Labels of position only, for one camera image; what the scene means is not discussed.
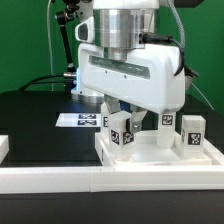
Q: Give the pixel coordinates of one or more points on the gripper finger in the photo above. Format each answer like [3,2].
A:
[134,123]
[112,104]

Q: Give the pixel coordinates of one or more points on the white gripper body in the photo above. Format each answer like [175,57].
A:
[114,60]

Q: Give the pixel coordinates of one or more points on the white square table top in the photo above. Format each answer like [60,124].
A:
[144,152]

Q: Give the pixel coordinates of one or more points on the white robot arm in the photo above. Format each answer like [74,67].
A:
[166,26]

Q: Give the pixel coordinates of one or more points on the white sheet with markers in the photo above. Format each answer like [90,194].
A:
[78,120]

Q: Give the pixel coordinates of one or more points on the white U-shaped fence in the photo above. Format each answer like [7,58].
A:
[99,179]

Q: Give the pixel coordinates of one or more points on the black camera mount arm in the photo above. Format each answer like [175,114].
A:
[65,36]

